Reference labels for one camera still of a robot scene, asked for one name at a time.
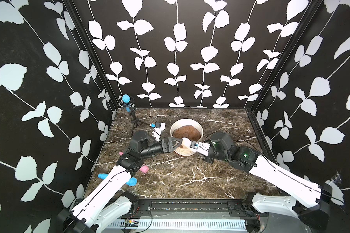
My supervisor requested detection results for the white ceramic pot with mud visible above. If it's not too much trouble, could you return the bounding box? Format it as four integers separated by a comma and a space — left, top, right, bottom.
170, 118, 204, 141

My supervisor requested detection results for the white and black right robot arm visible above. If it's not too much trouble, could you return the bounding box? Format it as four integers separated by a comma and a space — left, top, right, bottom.
197, 132, 333, 231

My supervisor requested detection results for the blue silicone bottle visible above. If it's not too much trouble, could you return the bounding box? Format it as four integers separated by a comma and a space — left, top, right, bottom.
98, 173, 137, 186

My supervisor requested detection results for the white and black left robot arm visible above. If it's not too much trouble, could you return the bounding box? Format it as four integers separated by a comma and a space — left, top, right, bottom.
53, 130, 183, 233

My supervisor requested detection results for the small green circuit board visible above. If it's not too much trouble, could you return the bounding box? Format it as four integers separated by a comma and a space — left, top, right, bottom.
124, 219, 139, 228

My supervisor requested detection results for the pink silicone bottle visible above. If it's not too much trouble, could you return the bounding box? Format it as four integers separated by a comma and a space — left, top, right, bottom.
116, 152, 149, 176

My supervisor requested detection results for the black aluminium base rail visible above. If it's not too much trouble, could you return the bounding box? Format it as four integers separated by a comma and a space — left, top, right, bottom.
129, 199, 268, 218

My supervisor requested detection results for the blue microphone on tripod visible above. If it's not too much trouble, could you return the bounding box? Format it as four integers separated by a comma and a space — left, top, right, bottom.
118, 94, 150, 136

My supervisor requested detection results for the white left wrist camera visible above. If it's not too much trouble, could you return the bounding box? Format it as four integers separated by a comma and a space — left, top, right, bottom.
150, 121, 166, 142

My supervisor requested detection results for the white slotted cable duct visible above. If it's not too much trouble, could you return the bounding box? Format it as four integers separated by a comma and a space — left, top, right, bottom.
106, 219, 247, 231

